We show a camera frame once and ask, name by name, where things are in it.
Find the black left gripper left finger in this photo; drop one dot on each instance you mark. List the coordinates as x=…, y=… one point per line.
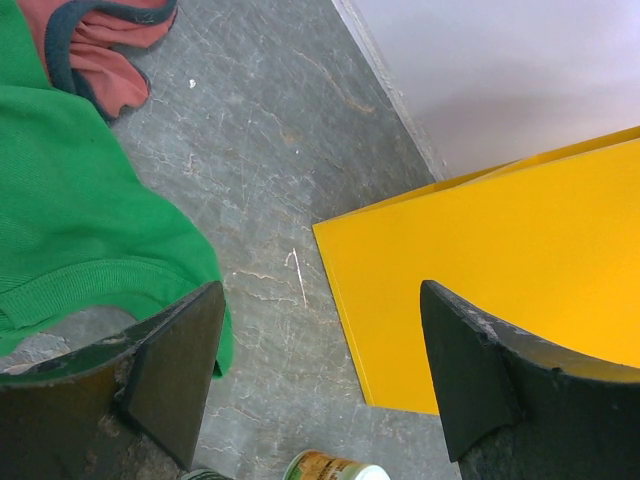
x=125, y=407

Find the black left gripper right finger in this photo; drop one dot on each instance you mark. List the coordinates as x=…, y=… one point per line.
x=516, y=406

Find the green cloth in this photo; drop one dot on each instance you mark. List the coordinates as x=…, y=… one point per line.
x=78, y=228

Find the yellow can white lid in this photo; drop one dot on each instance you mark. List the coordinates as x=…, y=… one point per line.
x=317, y=465

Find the yellow wooden cabinet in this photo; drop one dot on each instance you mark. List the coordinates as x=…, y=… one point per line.
x=549, y=243

